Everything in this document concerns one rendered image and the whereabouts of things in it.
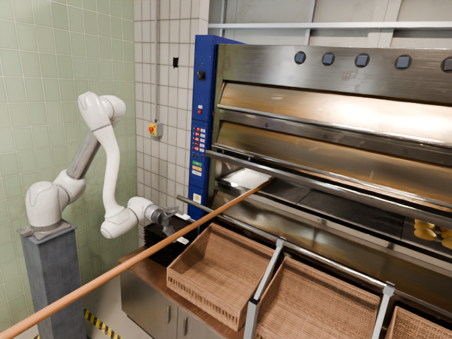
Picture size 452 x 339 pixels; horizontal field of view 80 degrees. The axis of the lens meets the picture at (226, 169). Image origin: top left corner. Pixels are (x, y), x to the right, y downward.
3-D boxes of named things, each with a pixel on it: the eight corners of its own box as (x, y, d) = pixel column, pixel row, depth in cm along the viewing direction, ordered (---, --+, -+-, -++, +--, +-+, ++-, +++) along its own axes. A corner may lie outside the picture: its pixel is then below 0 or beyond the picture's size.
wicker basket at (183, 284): (209, 251, 217) (212, 221, 208) (274, 284, 188) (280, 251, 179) (164, 286, 178) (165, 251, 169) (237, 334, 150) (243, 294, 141)
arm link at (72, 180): (39, 199, 162) (63, 185, 183) (63, 214, 164) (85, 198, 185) (92, 89, 138) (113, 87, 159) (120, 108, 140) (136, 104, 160)
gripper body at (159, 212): (163, 206, 145) (175, 212, 140) (163, 220, 148) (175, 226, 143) (152, 210, 139) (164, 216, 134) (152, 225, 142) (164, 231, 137)
